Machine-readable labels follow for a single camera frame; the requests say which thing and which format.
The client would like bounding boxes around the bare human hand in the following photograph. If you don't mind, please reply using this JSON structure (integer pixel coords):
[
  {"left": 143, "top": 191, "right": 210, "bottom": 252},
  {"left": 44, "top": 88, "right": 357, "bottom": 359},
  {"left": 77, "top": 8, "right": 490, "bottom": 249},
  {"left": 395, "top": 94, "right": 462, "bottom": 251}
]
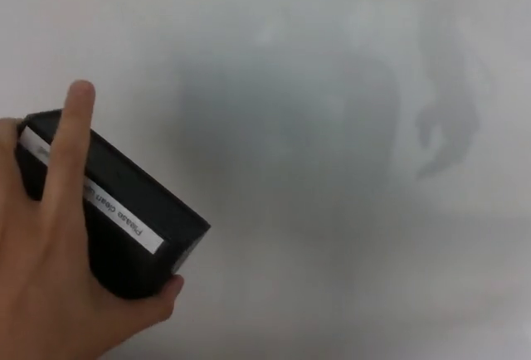
[{"left": 0, "top": 79, "right": 185, "bottom": 360}]

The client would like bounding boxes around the black magnetic marker holder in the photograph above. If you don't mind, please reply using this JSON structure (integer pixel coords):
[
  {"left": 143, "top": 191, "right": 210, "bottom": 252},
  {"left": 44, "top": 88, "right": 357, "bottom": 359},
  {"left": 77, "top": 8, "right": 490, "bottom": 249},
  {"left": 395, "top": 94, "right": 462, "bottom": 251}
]
[{"left": 15, "top": 108, "right": 212, "bottom": 301}]

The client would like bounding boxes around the white whiteboard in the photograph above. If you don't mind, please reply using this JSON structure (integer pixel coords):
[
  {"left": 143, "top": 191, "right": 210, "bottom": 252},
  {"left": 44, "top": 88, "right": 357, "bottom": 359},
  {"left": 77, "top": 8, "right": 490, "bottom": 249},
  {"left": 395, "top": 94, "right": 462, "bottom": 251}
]
[{"left": 0, "top": 0, "right": 531, "bottom": 360}]

